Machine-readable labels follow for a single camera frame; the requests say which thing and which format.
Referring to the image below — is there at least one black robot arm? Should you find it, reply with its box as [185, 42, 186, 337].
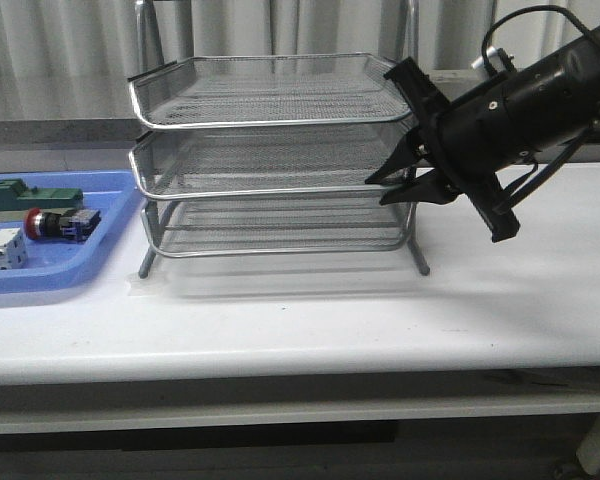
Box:
[366, 7, 600, 242]

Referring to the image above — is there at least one grey stone counter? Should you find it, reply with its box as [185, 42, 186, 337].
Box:
[0, 66, 600, 164]

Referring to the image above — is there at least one green terminal block module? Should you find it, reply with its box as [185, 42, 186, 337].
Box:
[0, 178, 84, 213]

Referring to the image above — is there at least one blue plastic tray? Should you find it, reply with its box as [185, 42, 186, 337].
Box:
[0, 170, 141, 294]

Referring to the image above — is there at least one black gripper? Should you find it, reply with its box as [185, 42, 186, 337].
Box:
[364, 58, 520, 243]

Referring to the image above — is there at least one white circuit breaker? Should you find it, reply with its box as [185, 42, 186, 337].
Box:
[0, 228, 28, 270]

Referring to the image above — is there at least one red emergency stop button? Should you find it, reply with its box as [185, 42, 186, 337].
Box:
[23, 208, 101, 243]

